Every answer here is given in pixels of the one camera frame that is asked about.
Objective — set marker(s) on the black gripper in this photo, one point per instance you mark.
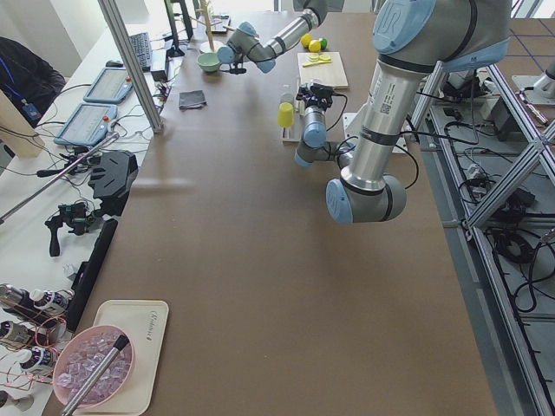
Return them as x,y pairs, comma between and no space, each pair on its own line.
310,103
237,66

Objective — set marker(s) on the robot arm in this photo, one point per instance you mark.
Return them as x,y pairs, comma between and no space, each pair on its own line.
244,44
410,37

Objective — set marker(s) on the grey plastic cup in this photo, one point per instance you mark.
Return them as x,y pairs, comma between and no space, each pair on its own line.
287,94

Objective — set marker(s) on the yellow plastic cup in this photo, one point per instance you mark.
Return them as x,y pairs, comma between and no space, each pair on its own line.
286,115

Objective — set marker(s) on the green bowl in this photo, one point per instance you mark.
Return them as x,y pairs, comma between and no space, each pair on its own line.
209,62

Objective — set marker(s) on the wooden cutting board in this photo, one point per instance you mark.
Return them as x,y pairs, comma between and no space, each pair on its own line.
331,74

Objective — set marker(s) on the yellow plastic knife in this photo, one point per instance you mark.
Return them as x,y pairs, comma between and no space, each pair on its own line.
312,64

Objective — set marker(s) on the wooden mug tree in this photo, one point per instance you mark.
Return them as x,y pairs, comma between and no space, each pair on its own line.
210,26

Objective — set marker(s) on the yellow lemon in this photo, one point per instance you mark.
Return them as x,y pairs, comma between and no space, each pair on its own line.
314,46
305,40

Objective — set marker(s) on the grey folded cloth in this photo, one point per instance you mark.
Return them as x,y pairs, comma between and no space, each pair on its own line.
191,99

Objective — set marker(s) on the black keyboard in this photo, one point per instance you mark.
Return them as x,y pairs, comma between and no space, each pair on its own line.
141,45

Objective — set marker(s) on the blue teach pendant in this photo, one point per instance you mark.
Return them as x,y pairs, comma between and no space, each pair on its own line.
87,125
111,86

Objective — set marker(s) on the cream plastic tray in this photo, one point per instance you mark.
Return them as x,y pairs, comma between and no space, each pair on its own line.
144,322

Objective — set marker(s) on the metal pole tool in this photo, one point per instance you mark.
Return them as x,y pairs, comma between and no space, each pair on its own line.
121,342

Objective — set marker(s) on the pink bowl with ice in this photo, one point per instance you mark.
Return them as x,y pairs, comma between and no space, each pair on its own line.
80,358

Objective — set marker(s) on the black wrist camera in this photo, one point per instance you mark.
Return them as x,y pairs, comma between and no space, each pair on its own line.
322,95

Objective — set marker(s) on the white wire cup rack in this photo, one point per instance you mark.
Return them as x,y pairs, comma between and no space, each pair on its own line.
293,134

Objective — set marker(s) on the aluminium frame post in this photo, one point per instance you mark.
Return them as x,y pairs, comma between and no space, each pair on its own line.
118,29

